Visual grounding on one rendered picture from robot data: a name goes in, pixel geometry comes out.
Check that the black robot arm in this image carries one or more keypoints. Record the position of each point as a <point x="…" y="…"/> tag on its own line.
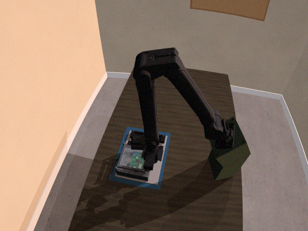
<point x="150" y="65"/>

